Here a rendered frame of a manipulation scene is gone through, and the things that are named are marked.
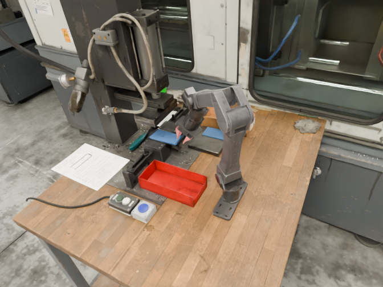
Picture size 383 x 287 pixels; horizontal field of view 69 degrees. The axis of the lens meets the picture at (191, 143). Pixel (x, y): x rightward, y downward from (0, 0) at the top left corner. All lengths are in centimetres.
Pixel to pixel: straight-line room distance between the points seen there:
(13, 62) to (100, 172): 305
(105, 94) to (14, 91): 304
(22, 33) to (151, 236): 358
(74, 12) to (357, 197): 173
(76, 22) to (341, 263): 195
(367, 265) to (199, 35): 173
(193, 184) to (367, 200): 112
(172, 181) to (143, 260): 35
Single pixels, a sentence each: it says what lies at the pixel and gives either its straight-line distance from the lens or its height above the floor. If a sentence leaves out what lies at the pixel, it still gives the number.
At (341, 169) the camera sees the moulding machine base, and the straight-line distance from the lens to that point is 181.
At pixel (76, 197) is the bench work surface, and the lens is 126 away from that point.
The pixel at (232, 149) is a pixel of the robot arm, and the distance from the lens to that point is 89.
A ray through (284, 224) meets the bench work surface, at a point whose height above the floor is 90.
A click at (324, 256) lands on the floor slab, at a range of 212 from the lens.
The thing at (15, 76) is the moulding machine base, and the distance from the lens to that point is 424.
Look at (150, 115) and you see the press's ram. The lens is 116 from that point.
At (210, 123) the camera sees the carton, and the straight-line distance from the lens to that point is 143.
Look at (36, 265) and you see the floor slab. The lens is 232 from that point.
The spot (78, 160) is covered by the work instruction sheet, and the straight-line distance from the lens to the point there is 143.
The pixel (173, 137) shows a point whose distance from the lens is 126.
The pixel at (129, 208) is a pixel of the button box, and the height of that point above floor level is 93.
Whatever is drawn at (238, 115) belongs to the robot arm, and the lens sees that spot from 81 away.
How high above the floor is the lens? 175
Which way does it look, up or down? 39 degrees down
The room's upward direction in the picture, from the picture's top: 6 degrees counter-clockwise
